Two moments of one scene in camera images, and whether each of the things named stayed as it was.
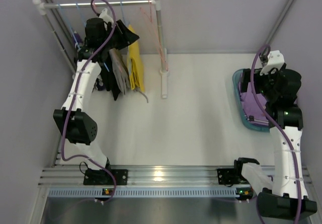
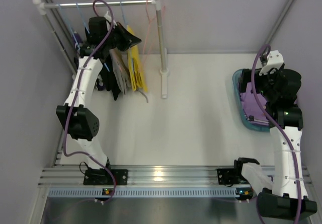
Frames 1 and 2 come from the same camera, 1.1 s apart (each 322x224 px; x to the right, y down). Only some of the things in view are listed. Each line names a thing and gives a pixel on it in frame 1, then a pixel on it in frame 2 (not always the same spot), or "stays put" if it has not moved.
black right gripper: (250, 77) stays put
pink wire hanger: (150, 19) to (150, 27)
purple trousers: (252, 110) stays put
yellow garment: (135, 65) stays put
